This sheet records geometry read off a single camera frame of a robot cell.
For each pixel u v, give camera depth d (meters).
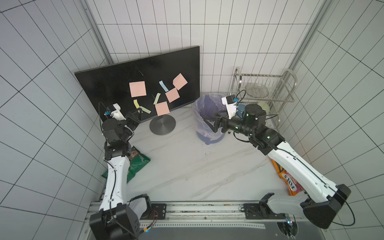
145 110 0.83
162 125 1.08
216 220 0.72
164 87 0.79
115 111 0.62
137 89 0.73
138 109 0.70
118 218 0.38
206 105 0.93
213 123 0.56
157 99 0.83
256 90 0.93
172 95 0.86
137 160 0.86
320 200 0.39
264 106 1.04
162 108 0.86
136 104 0.71
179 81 0.83
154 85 0.74
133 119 0.62
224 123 0.55
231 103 0.55
